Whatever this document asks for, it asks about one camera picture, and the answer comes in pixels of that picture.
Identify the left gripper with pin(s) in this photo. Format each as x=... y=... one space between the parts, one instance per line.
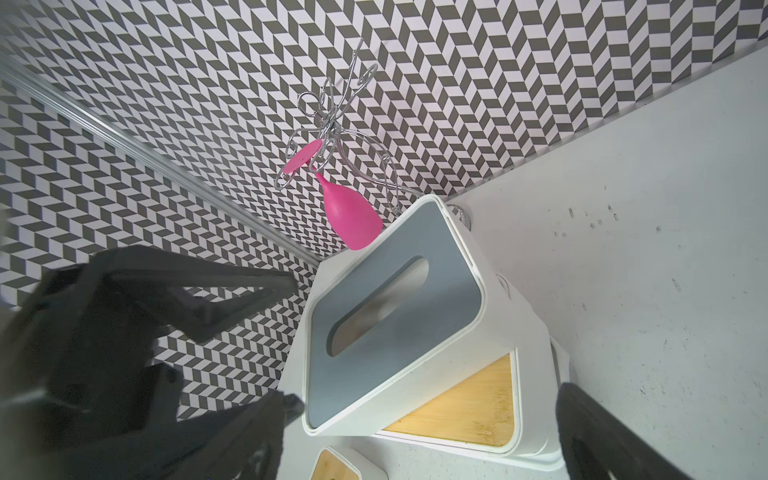
x=76 y=360

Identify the bamboo lid box back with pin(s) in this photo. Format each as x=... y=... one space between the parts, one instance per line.
x=489 y=417

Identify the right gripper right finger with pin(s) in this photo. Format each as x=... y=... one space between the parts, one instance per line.
x=596 y=445

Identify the bamboo lid box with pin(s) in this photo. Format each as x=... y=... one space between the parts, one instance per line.
x=341 y=463
x=489 y=417

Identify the pink plastic goblet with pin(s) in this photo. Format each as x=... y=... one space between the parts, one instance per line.
x=350 y=215

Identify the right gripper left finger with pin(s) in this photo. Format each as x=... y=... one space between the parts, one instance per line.
x=245 y=442

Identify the grey lid box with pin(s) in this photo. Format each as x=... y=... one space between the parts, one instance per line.
x=414 y=314

